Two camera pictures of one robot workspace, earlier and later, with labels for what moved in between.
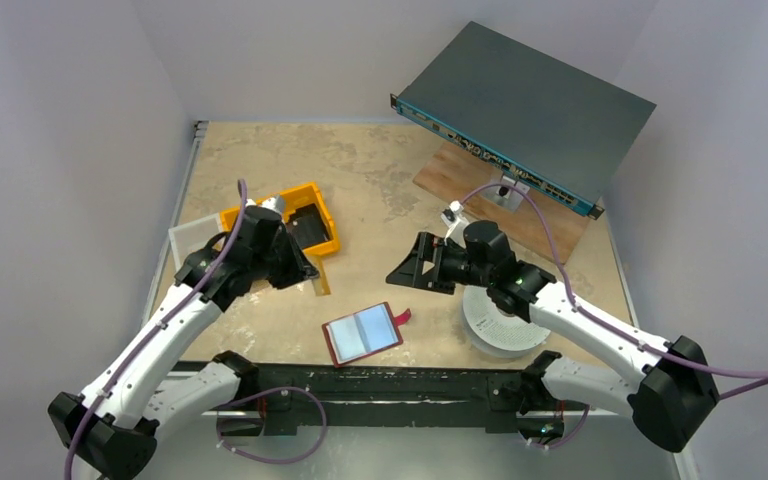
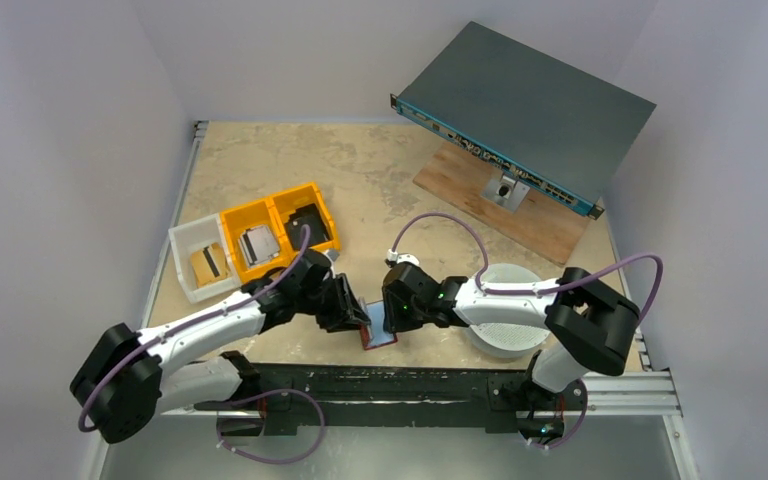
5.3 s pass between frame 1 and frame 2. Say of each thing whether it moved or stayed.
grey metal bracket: stayed
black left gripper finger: moved
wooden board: stayed
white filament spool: stayed
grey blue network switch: stayed
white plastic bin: stayed
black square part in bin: stayed
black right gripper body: moved
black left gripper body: moved
